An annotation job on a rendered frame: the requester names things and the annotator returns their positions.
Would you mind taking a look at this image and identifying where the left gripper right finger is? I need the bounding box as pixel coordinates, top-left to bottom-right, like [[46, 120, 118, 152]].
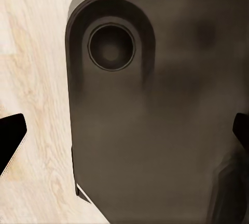
[[232, 113, 249, 155]]

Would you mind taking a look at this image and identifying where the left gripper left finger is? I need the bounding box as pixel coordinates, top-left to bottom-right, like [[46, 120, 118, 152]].
[[0, 113, 27, 175]]

